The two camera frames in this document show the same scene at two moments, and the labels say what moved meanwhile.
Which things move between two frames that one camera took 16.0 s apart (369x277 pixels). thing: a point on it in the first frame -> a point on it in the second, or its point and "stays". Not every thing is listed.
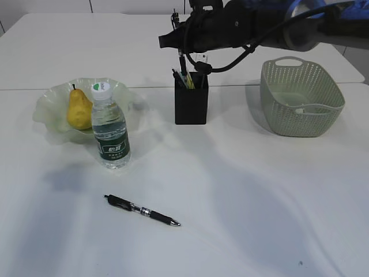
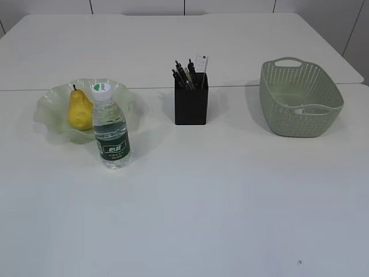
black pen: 124,203 -> 192,74
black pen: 175,19 -> 183,75
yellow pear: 79,110 stays
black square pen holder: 191,104 stays
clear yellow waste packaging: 299,111 stays
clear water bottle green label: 109,128 stays
